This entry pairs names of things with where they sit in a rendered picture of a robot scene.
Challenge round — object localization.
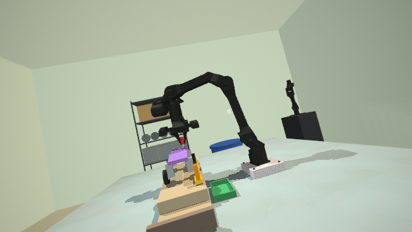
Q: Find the green tray rim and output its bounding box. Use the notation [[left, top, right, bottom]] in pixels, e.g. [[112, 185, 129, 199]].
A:
[[210, 178, 237, 203]]

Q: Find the green tray floor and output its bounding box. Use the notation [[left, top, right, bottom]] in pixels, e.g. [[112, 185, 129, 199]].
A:
[[212, 183, 232, 195]]

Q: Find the yellow wedge with orange handle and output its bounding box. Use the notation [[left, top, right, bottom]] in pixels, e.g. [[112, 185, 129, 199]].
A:
[[193, 164, 203, 186]]

